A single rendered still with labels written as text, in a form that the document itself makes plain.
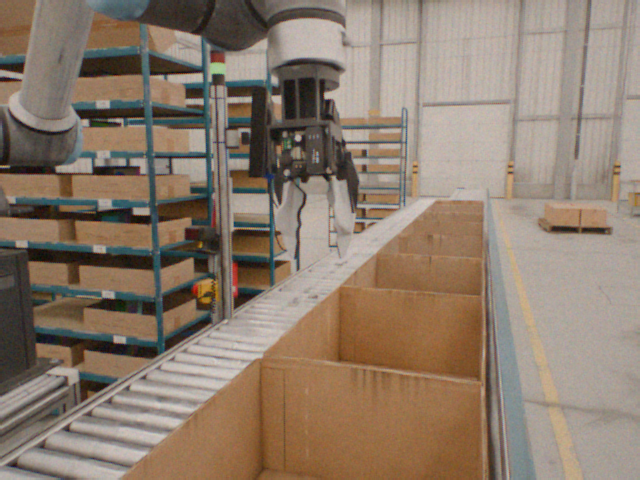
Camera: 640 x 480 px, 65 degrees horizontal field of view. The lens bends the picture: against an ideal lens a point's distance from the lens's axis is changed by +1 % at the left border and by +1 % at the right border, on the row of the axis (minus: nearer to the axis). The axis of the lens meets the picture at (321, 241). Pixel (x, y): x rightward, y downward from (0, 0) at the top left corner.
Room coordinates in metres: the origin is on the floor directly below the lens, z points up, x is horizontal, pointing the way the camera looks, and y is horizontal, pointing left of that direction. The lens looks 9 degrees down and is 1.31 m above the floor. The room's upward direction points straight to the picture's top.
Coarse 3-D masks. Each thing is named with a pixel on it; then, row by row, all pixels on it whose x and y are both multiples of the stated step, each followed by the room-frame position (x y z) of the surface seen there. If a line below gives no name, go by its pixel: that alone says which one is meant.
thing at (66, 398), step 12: (48, 396) 1.19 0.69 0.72; (60, 396) 1.22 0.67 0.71; (72, 396) 1.26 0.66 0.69; (24, 408) 1.14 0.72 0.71; (36, 408) 1.14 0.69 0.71; (48, 408) 1.18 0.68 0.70; (60, 408) 1.26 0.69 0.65; (72, 408) 1.25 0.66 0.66; (0, 420) 1.07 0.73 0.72; (12, 420) 1.08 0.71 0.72; (24, 420) 1.12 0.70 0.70; (36, 420) 1.14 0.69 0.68; (0, 432) 1.04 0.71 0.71; (12, 432) 1.07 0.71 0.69; (0, 444) 1.04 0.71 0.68
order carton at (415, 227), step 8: (408, 224) 2.02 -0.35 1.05; (416, 224) 2.14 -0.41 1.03; (424, 224) 2.13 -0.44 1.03; (432, 224) 2.12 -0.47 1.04; (440, 224) 2.11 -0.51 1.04; (448, 224) 2.10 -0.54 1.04; (456, 224) 2.09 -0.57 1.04; (464, 224) 2.08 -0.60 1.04; (472, 224) 2.07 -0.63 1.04; (480, 224) 2.06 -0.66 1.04; (400, 232) 1.79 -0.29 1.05; (408, 232) 2.01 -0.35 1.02; (416, 232) 2.14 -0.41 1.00; (424, 232) 2.13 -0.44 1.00; (432, 232) 2.12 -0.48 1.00; (440, 232) 2.11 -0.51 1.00; (448, 232) 2.10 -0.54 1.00; (456, 232) 2.09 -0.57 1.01; (464, 232) 2.08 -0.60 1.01; (472, 232) 2.07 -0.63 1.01; (480, 232) 2.06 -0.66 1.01
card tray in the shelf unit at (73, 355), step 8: (40, 344) 2.29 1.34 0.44; (48, 344) 2.28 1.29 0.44; (64, 344) 2.52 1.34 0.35; (72, 344) 2.53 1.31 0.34; (80, 344) 2.30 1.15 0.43; (88, 344) 2.35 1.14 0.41; (40, 352) 2.29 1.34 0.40; (48, 352) 2.28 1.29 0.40; (56, 352) 2.27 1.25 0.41; (64, 352) 2.25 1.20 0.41; (72, 352) 2.25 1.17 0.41; (80, 352) 2.30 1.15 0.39; (64, 360) 2.25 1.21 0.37; (72, 360) 2.25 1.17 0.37; (80, 360) 2.29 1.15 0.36
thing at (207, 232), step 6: (186, 228) 1.65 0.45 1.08; (192, 228) 1.64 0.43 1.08; (198, 228) 1.64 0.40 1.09; (204, 228) 1.66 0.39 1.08; (210, 228) 1.70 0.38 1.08; (186, 234) 1.64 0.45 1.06; (192, 234) 1.64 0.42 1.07; (198, 234) 1.63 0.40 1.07; (204, 234) 1.65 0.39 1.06; (210, 234) 1.69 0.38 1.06; (216, 234) 1.73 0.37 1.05; (192, 240) 1.66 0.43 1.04; (198, 240) 1.63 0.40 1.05; (204, 240) 1.67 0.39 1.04; (210, 240) 1.71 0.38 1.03; (198, 246) 1.68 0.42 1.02; (204, 246) 1.69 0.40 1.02; (210, 246) 1.72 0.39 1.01; (198, 252) 1.69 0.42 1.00; (204, 252) 1.68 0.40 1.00
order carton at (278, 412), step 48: (240, 384) 0.59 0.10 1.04; (288, 384) 0.63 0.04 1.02; (336, 384) 0.61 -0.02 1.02; (384, 384) 0.59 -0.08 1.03; (432, 384) 0.57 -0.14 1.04; (192, 432) 0.48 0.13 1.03; (240, 432) 0.58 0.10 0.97; (288, 432) 0.63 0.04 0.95; (336, 432) 0.61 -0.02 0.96; (384, 432) 0.59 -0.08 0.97; (432, 432) 0.57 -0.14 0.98; (480, 432) 0.49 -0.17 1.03
